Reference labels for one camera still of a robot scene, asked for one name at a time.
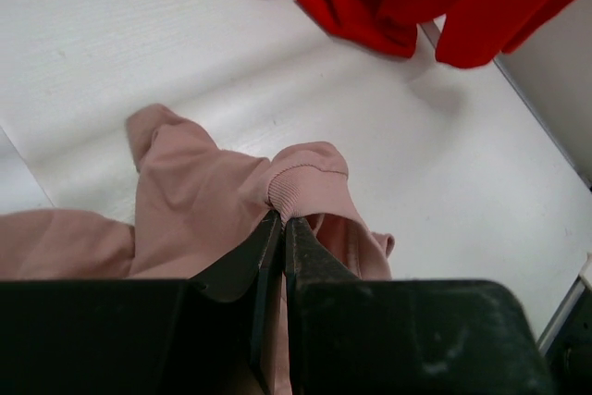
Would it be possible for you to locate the pink printed t shirt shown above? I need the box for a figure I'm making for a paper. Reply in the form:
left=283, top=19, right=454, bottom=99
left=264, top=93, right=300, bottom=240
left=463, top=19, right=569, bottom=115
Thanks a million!
left=1, top=105, right=394, bottom=394

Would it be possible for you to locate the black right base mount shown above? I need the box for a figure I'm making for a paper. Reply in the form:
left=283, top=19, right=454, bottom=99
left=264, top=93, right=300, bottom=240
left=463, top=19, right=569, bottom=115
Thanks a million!
left=546, top=290, right=591, bottom=395

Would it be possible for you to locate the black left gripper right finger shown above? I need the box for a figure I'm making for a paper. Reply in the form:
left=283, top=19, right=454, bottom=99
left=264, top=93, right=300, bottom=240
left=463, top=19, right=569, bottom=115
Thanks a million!
left=285, top=218, right=554, bottom=394

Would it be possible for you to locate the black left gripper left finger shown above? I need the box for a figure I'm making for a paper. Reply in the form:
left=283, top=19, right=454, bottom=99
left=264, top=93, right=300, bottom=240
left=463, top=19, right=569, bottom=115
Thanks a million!
left=1, top=211, right=282, bottom=394

